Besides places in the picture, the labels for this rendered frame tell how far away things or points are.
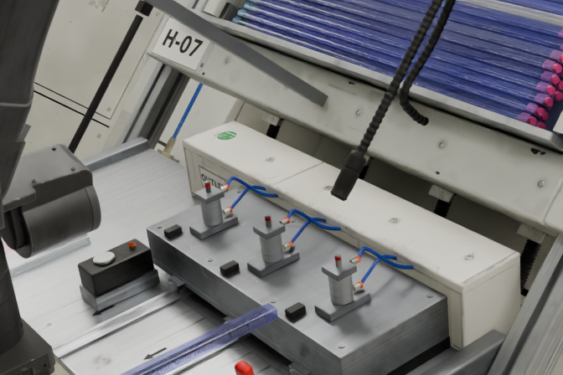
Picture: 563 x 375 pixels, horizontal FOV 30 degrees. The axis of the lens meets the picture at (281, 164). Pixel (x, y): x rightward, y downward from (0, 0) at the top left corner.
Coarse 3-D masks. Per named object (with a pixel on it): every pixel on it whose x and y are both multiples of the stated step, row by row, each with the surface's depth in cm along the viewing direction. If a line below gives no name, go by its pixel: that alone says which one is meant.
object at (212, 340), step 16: (240, 320) 92; (256, 320) 92; (272, 320) 93; (208, 336) 90; (224, 336) 90; (176, 352) 89; (192, 352) 89; (208, 352) 90; (144, 368) 87; (160, 368) 87; (176, 368) 88
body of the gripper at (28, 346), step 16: (0, 288) 74; (0, 304) 74; (16, 304) 76; (0, 320) 74; (16, 320) 76; (0, 336) 75; (16, 336) 76; (32, 336) 77; (0, 352) 75; (16, 352) 75; (32, 352) 75; (48, 352) 75; (0, 368) 73; (16, 368) 73; (32, 368) 74; (48, 368) 75
